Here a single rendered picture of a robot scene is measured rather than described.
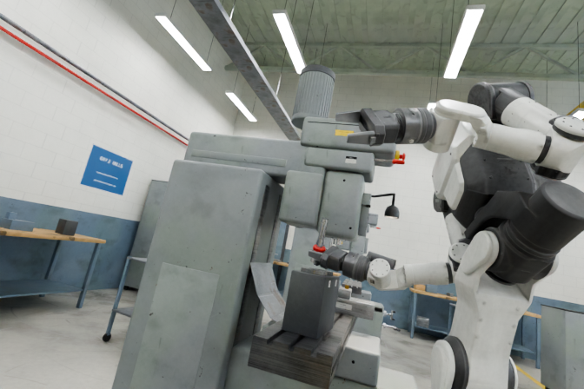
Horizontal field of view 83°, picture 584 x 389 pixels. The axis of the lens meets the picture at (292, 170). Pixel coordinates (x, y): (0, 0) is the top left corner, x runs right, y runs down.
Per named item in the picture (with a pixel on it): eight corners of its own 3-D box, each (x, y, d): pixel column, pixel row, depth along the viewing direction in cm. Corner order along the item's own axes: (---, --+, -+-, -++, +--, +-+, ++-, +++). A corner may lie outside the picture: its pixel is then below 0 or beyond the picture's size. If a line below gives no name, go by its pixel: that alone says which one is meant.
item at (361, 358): (377, 364, 159) (380, 337, 162) (376, 389, 127) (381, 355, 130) (279, 337, 173) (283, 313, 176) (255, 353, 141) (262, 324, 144)
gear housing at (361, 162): (373, 184, 178) (374, 166, 180) (372, 172, 155) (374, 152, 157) (312, 176, 187) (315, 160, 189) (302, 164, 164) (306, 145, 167)
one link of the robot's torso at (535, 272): (571, 263, 75) (547, 222, 84) (513, 252, 75) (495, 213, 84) (535, 291, 84) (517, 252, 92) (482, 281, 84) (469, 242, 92)
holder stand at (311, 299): (333, 328, 122) (341, 273, 126) (316, 339, 102) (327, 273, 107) (301, 320, 126) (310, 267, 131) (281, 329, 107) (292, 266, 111)
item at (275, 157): (328, 191, 182) (335, 156, 186) (322, 181, 160) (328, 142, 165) (201, 174, 204) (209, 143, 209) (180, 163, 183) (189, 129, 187)
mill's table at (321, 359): (357, 319, 202) (359, 305, 203) (328, 391, 86) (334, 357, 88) (320, 310, 208) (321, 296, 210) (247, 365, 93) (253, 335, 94)
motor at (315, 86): (328, 133, 189) (337, 82, 197) (323, 118, 171) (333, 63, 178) (295, 130, 195) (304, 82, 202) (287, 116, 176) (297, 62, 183)
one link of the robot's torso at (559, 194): (618, 226, 66) (573, 168, 79) (554, 214, 66) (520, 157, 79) (530, 293, 85) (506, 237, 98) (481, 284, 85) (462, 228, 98)
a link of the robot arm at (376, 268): (355, 283, 117) (386, 296, 111) (350, 270, 109) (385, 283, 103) (365, 255, 122) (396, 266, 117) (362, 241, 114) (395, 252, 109)
